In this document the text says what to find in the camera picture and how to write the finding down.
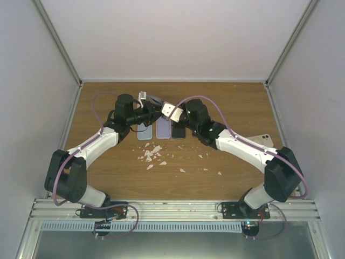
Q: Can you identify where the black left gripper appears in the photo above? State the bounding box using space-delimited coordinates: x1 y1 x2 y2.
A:
128 101 163 127

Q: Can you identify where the blue magsafe phone case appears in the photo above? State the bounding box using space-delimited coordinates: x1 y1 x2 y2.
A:
147 95 164 106

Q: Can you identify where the light blue phone case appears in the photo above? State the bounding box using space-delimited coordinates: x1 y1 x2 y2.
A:
137 124 153 141

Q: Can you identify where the lavender phone case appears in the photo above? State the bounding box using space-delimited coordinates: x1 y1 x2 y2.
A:
156 117 171 139

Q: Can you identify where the dark green smartphone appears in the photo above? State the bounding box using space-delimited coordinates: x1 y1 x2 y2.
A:
171 126 186 139

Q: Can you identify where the phone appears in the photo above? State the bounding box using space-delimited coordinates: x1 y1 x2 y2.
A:
192 131 199 138

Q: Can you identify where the white phone stand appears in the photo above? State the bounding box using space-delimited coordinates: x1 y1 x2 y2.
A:
247 134 274 148

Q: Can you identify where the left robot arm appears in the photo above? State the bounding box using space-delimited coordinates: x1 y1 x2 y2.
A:
44 92 163 218

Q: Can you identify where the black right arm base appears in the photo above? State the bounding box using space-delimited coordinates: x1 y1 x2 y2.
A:
220 201 271 220

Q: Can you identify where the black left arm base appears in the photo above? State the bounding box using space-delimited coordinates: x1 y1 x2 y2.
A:
75 201 128 220

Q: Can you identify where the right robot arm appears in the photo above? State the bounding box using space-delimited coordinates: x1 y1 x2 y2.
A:
177 98 306 219

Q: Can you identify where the white debris pile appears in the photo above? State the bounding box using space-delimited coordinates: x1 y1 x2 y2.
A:
137 142 168 171

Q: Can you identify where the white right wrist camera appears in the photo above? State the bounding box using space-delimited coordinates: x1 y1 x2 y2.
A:
161 102 183 122

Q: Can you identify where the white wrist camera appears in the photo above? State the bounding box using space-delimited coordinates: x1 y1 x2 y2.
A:
137 91 147 107
161 102 183 122

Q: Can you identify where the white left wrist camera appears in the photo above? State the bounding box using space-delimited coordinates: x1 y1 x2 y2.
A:
137 91 147 107

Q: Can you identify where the aluminium front rail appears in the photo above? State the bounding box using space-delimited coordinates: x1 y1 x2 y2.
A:
29 199 321 222

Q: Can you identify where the white slotted cable duct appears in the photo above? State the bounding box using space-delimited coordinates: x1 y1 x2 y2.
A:
41 221 242 233

